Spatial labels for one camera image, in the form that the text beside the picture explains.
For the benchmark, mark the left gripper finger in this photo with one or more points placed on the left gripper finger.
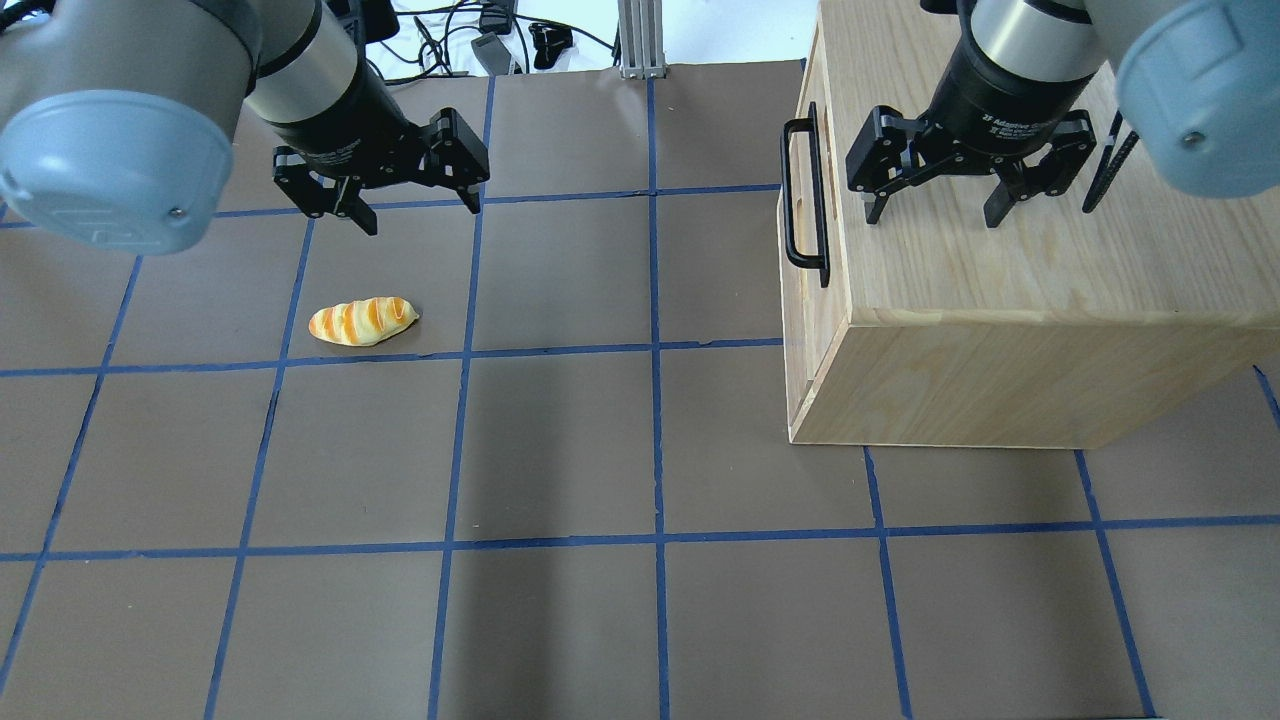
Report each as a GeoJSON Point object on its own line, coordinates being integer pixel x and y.
{"type": "Point", "coordinates": [305, 187]}
{"type": "Point", "coordinates": [454, 157]}

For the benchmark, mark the wooden drawer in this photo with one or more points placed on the wooden drawer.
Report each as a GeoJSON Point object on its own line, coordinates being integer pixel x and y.
{"type": "Point", "coordinates": [812, 317]}

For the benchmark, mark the wooden drawer cabinet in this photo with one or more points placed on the wooden drawer cabinet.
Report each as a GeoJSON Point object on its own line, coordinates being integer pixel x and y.
{"type": "Point", "coordinates": [1057, 329]}

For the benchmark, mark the black drawer handle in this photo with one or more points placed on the black drawer handle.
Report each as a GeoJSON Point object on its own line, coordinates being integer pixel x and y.
{"type": "Point", "coordinates": [812, 192]}

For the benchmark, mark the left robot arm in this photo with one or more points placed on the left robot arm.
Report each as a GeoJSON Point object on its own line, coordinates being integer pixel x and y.
{"type": "Point", "coordinates": [119, 116]}

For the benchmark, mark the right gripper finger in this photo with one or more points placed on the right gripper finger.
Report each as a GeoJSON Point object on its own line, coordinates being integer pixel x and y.
{"type": "Point", "coordinates": [884, 158]}
{"type": "Point", "coordinates": [1071, 143]}

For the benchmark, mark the toy bread loaf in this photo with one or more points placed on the toy bread loaf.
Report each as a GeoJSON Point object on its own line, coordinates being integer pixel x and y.
{"type": "Point", "coordinates": [362, 323]}

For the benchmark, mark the aluminium frame post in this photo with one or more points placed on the aluminium frame post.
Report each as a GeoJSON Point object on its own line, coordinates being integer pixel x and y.
{"type": "Point", "coordinates": [640, 46]}

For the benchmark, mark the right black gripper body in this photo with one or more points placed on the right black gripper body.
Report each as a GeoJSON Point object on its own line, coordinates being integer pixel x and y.
{"type": "Point", "coordinates": [1000, 105]}

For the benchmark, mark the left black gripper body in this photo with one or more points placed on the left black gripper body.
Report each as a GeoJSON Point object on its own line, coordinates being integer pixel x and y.
{"type": "Point", "coordinates": [352, 125]}

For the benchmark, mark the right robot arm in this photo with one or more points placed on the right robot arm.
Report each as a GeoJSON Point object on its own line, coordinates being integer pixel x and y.
{"type": "Point", "coordinates": [1194, 81]}

